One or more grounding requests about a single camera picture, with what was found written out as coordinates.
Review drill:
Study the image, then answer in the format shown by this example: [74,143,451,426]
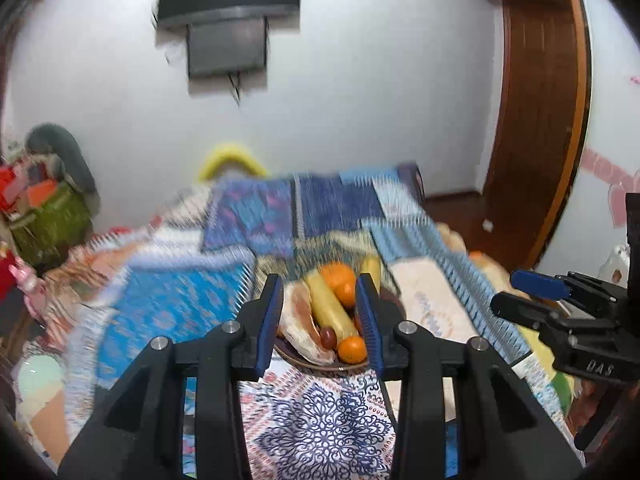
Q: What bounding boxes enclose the orange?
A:
[334,281,356,309]
[352,313,362,336]
[337,336,368,364]
[319,261,356,290]

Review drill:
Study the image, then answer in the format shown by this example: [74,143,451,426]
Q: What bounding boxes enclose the red grape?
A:
[320,326,337,351]

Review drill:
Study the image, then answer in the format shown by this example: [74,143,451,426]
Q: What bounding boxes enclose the purple oval plate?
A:
[273,286,407,374]

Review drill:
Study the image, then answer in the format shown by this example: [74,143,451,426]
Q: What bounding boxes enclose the pink toy figure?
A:
[1,242,47,322]

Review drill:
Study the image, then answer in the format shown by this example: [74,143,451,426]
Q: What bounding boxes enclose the blue patchwork bedspread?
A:
[63,162,566,479]

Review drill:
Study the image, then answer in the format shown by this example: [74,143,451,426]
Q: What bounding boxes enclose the brown wooden door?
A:
[480,0,591,271]

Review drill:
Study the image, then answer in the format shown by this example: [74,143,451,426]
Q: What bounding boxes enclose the green bag with clutter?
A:
[1,165,92,272]

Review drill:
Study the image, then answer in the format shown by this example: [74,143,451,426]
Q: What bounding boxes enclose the grey plush toy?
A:
[25,122,96,194]

